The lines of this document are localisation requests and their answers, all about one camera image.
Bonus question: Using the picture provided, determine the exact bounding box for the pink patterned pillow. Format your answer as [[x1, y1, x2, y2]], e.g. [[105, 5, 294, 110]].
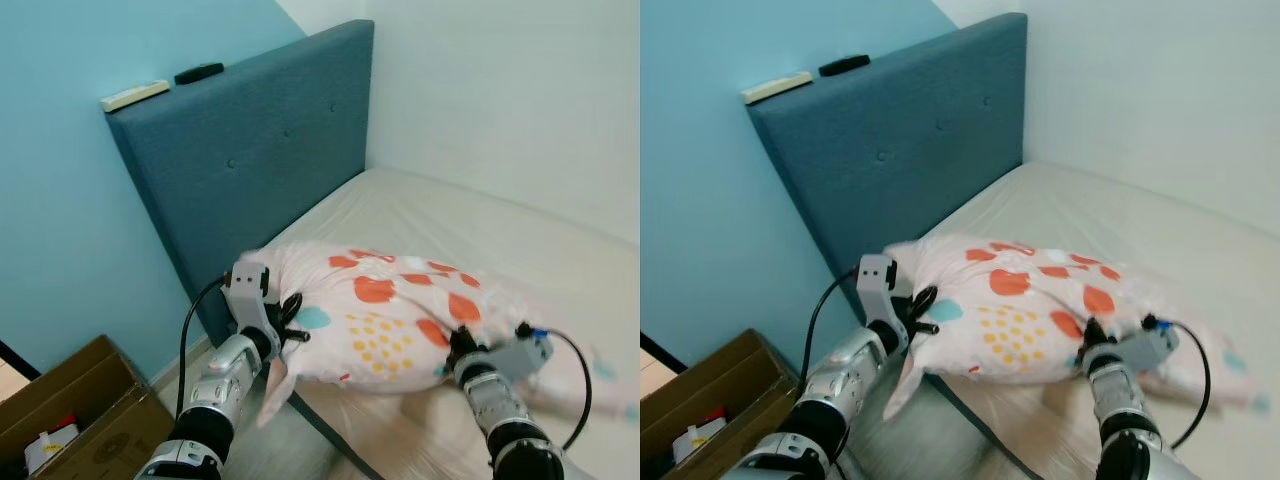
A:
[[240, 243, 641, 429], [880, 235, 1276, 421]]

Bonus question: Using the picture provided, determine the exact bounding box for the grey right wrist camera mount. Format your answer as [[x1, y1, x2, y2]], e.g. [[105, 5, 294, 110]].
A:
[[1115, 325, 1181, 369], [478, 333, 554, 376]]

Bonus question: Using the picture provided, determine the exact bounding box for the brown cardboard box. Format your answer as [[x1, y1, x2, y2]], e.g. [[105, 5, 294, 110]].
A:
[[0, 335, 176, 480], [640, 328, 801, 480]]

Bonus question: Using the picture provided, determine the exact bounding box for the blue fabric headboard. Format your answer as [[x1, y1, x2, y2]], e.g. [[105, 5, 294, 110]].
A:
[[105, 20, 376, 346], [745, 12, 1029, 336]]

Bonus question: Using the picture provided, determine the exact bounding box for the white container red top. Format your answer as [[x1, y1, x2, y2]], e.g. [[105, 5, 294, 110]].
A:
[[672, 405, 729, 466], [25, 415, 81, 473]]

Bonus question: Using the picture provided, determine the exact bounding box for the cream remote control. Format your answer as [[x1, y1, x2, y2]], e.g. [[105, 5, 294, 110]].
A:
[[100, 80, 171, 113], [741, 72, 814, 105]]

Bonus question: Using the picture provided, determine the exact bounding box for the cream sheeted mattress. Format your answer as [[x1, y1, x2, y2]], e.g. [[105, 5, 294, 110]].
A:
[[255, 167, 641, 480], [905, 160, 1280, 480]]

